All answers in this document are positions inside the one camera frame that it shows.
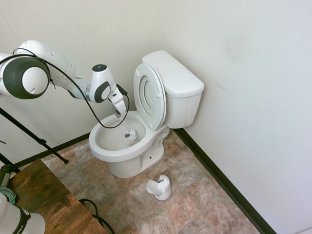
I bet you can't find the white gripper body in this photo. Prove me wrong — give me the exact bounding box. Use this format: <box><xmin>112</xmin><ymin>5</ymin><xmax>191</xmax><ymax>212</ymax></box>
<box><xmin>108</xmin><ymin>85</ymin><xmax>127</xmax><ymax>113</ymax></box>

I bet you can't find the white toilet brush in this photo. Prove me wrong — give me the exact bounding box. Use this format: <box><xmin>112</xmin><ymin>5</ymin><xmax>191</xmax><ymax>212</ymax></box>
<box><xmin>118</xmin><ymin>116</ymin><xmax>137</xmax><ymax>142</ymax></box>

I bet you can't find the white toilet seat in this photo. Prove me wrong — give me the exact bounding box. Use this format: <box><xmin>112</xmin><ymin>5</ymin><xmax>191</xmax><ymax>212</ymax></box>
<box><xmin>133</xmin><ymin>63</ymin><xmax>167</xmax><ymax>131</ymax></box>

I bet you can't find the white toilet lid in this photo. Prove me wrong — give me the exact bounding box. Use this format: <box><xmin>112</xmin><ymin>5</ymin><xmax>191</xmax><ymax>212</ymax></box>
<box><xmin>143</xmin><ymin>67</ymin><xmax>168</xmax><ymax>130</ymax></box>

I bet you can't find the white toilet bowl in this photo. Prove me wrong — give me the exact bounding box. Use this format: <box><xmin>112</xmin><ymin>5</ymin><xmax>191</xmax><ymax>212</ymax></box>
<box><xmin>88</xmin><ymin>111</ymin><xmax>171</xmax><ymax>179</ymax></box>

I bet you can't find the white toilet tank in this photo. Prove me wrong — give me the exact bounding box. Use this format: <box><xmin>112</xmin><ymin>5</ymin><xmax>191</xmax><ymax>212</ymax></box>
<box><xmin>162</xmin><ymin>85</ymin><xmax>204</xmax><ymax>130</ymax></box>

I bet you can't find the black baseboard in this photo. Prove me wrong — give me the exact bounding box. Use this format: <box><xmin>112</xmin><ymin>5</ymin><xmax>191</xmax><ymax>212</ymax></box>
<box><xmin>174</xmin><ymin>127</ymin><xmax>278</xmax><ymax>234</ymax></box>
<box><xmin>14</xmin><ymin>132</ymin><xmax>93</xmax><ymax>169</ymax></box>

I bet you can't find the white tank lid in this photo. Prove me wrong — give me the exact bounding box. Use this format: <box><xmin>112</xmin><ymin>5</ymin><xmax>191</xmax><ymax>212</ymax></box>
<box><xmin>141</xmin><ymin>50</ymin><xmax>205</xmax><ymax>99</ymax></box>

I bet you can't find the white brush holder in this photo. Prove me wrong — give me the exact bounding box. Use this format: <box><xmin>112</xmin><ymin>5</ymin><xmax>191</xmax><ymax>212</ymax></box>
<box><xmin>146</xmin><ymin>174</ymin><xmax>172</xmax><ymax>201</ymax></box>

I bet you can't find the brown wooden table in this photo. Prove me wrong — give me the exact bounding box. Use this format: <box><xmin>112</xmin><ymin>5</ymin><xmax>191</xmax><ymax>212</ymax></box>
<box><xmin>8</xmin><ymin>157</ymin><xmax>108</xmax><ymax>234</ymax></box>

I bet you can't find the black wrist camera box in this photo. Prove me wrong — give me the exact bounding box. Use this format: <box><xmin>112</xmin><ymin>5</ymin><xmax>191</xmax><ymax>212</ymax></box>
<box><xmin>116</xmin><ymin>83</ymin><xmax>129</xmax><ymax>97</ymax></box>

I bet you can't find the black camera tripod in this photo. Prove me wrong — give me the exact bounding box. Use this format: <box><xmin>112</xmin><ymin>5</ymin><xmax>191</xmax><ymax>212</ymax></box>
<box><xmin>0</xmin><ymin>106</ymin><xmax>69</xmax><ymax>174</ymax></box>

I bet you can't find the black floor cable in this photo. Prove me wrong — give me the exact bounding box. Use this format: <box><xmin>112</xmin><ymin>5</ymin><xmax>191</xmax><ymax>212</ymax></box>
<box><xmin>78</xmin><ymin>198</ymin><xmax>116</xmax><ymax>234</ymax></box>

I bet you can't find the green coiled cable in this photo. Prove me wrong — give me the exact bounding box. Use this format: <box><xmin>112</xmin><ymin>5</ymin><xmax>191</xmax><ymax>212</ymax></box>
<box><xmin>0</xmin><ymin>186</ymin><xmax>17</xmax><ymax>205</ymax></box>

